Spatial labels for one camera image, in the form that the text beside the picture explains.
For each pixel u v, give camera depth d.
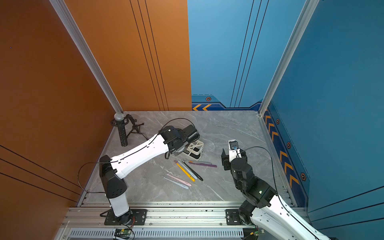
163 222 0.73
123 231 0.72
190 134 0.59
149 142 0.50
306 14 0.71
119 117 0.83
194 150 0.86
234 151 0.58
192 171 0.89
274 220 0.56
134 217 0.73
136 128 1.01
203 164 0.92
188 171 0.89
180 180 0.85
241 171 0.48
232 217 0.72
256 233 0.69
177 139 0.52
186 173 0.88
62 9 0.70
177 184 0.84
